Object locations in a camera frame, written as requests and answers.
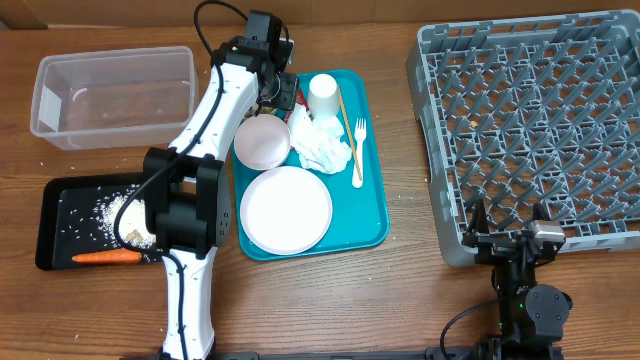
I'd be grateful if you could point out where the orange carrot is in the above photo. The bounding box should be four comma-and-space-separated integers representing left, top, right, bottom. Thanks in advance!
72, 248, 142, 265

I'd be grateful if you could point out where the white plastic fork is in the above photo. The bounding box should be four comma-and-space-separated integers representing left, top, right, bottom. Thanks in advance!
352, 118, 367, 188

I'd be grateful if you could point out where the pink bowl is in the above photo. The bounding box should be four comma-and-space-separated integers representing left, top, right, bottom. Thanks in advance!
234, 114, 291, 171

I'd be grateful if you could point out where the white paper cup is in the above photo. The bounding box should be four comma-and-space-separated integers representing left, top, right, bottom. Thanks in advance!
307, 74, 340, 118

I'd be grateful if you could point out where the red snack wrapper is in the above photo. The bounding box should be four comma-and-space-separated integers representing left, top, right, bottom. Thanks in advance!
284, 88, 310, 121

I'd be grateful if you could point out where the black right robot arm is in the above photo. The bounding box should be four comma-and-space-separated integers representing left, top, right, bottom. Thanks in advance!
463, 200, 573, 359

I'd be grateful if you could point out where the white bowl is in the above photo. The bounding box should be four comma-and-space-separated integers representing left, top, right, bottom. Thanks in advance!
244, 102, 279, 119

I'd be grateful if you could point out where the black tray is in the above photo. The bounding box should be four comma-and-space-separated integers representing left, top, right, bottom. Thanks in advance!
35, 173, 161, 270

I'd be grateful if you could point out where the wooden chopstick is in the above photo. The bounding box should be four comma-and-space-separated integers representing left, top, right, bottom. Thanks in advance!
337, 85, 363, 182

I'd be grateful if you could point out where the rice and peanuts pile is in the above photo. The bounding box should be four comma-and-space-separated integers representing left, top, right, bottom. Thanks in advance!
67, 184, 157, 251

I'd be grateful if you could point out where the teal serving tray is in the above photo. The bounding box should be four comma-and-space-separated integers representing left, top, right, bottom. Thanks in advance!
232, 69, 391, 261

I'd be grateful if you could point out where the white napkin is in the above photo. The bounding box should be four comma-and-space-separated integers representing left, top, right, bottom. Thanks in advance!
287, 104, 352, 174

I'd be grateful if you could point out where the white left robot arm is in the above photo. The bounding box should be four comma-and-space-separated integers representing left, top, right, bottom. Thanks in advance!
141, 10, 299, 359

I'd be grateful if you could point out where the grey dishwasher rack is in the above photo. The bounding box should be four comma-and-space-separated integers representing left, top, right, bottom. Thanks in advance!
406, 10, 639, 266

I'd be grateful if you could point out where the large white plate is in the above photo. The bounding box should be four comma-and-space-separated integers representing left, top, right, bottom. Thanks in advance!
240, 166, 333, 255

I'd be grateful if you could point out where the clear plastic bin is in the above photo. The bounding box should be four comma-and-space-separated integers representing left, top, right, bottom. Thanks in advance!
30, 46, 199, 150

